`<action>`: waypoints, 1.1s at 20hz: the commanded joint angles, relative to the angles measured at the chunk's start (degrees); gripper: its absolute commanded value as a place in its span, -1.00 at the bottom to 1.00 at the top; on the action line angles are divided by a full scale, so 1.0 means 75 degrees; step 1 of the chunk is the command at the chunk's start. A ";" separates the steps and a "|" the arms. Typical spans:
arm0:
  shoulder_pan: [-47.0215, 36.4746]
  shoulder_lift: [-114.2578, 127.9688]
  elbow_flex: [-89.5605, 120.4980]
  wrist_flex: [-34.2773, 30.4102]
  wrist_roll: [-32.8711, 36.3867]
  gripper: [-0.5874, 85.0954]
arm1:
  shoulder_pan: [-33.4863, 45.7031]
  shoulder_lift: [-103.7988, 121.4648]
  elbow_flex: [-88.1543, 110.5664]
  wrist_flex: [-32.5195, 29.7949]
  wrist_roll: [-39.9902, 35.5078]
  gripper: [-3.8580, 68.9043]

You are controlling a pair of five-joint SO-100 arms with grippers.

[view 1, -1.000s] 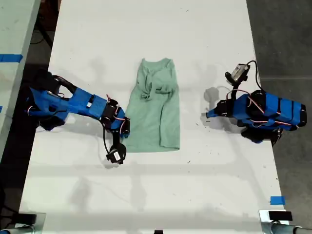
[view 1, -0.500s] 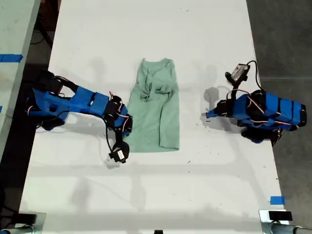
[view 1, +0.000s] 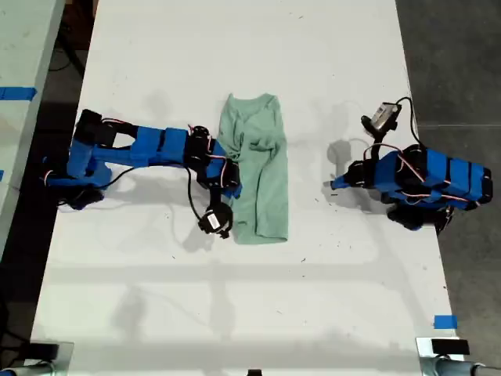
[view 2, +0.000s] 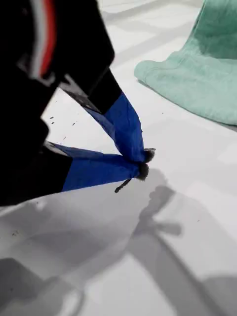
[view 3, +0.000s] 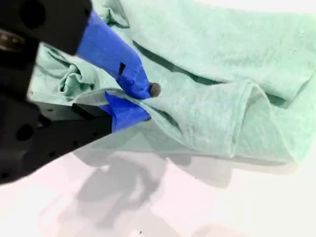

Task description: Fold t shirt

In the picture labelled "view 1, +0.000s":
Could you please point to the long blue tape strip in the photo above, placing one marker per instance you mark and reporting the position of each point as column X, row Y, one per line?
column 17, row 94

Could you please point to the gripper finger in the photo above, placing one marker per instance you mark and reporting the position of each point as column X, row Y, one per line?
column 219, row 150
column 344, row 179
column 235, row 191
column 339, row 187

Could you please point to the metal table clamp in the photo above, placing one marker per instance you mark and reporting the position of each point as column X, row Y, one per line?
column 47, row 356
column 446, row 352

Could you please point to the grey camera box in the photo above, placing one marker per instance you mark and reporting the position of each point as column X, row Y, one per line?
column 383, row 115

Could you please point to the black camera box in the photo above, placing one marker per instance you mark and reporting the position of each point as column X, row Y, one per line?
column 215, row 222

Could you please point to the pale green t-shirt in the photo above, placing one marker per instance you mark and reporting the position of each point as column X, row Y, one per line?
column 262, row 188

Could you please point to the small black edge block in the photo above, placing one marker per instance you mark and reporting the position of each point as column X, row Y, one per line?
column 254, row 372

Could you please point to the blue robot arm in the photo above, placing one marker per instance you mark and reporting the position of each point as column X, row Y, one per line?
column 148, row 149
column 442, row 176

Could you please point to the square blue tape piece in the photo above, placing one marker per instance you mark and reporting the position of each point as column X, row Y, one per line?
column 445, row 322

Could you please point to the pale side table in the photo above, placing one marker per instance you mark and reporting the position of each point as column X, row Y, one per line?
column 23, row 47

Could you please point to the black camera stalk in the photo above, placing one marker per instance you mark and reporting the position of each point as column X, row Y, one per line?
column 216, row 196
column 377, row 143

